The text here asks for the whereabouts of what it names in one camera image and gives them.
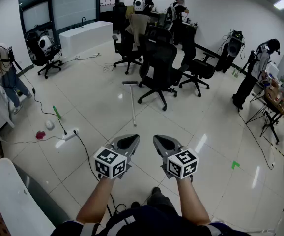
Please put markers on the beige coat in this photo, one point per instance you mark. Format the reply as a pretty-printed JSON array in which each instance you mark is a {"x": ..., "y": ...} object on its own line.
[{"x": 138, "y": 26}]

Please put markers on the yellow black floor tape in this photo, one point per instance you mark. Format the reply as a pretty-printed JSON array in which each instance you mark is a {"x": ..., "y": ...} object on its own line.
[{"x": 275, "y": 148}]

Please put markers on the person's leg in dark trousers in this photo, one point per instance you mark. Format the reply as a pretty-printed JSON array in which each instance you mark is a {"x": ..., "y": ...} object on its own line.
[{"x": 160, "y": 201}]

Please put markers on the white round backpack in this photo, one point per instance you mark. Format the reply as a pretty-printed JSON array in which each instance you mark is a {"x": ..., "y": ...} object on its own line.
[{"x": 45, "y": 43}]

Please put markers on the white oval tabletop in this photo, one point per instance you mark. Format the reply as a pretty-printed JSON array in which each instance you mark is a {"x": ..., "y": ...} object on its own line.
[{"x": 14, "y": 195}]

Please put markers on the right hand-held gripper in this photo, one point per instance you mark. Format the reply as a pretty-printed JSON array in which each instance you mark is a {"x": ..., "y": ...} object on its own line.
[{"x": 181, "y": 165}]

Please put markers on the person's right forearm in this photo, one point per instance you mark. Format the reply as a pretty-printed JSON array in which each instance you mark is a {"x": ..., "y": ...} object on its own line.
[{"x": 192, "y": 200}]

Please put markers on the green floor tape mark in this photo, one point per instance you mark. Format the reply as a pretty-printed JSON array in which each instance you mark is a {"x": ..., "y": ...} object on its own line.
[{"x": 235, "y": 165}]

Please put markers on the white power strip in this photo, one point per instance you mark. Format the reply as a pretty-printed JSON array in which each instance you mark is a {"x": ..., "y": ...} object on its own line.
[{"x": 69, "y": 136}]

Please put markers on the black mesh chair with headrest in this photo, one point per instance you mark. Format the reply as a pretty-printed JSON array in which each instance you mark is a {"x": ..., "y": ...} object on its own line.
[{"x": 160, "y": 55}]

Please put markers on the white box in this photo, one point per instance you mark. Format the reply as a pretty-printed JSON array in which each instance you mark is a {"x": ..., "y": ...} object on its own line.
[{"x": 274, "y": 70}]

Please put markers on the black office chair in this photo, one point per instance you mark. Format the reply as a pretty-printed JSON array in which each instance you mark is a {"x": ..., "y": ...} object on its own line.
[
  {"x": 202, "y": 67},
  {"x": 128, "y": 55},
  {"x": 119, "y": 16},
  {"x": 37, "y": 55}
]

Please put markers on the person's left forearm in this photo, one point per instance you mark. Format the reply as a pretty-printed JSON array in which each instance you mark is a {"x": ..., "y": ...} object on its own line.
[{"x": 95, "y": 200}]

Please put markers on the person's dark striped top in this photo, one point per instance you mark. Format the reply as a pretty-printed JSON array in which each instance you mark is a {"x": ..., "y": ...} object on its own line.
[{"x": 151, "y": 220}]

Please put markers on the white long counter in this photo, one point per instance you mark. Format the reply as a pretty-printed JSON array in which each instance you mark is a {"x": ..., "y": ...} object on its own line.
[{"x": 83, "y": 38}]

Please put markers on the red cloth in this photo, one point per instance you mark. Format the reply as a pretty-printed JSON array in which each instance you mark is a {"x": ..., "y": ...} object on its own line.
[{"x": 40, "y": 134}]

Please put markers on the black faucet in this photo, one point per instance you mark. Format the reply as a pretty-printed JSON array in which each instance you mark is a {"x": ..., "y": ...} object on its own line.
[{"x": 82, "y": 22}]

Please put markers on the black framed glass partition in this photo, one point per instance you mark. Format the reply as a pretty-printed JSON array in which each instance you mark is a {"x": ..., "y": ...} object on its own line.
[{"x": 68, "y": 6}]

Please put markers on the person's black shoe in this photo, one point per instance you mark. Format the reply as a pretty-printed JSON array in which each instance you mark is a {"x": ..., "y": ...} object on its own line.
[
  {"x": 156, "y": 190},
  {"x": 135, "y": 204}
]

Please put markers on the wooden table with black legs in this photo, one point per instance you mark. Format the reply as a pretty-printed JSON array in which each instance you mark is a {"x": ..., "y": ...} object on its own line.
[{"x": 272, "y": 102}]

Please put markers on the white crumpled cloth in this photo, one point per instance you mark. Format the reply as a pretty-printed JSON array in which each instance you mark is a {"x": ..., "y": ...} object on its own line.
[{"x": 49, "y": 125}]

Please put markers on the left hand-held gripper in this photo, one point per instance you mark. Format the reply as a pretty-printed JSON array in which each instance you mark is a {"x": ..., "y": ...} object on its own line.
[{"x": 108, "y": 163}]

